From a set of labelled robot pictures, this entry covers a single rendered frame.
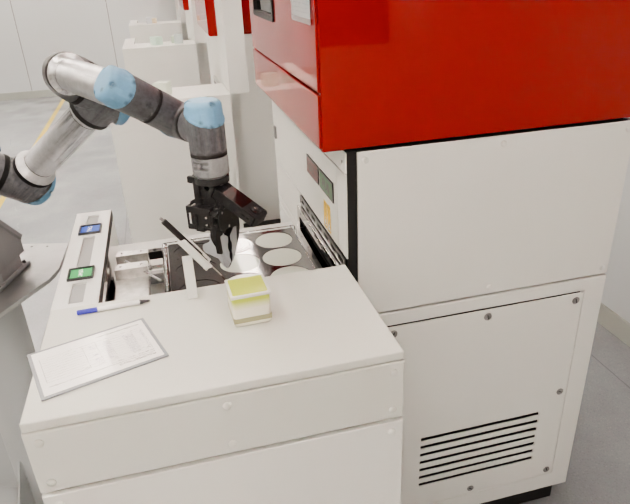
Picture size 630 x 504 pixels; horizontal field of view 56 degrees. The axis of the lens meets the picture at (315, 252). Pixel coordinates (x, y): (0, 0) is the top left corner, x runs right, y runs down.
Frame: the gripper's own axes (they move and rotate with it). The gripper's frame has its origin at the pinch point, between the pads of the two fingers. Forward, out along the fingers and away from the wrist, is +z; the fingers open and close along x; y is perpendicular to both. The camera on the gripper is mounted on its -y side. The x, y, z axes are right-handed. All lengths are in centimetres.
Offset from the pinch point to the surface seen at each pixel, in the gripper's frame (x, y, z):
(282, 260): -19.9, -1.7, 8.6
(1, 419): 14, 79, 61
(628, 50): -54, -72, -39
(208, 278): -5.0, 10.4, 8.5
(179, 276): -3.4, 17.8, 8.7
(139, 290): 3.2, 25.0, 10.6
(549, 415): -50, -68, 61
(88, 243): -1.0, 43.3, 3.0
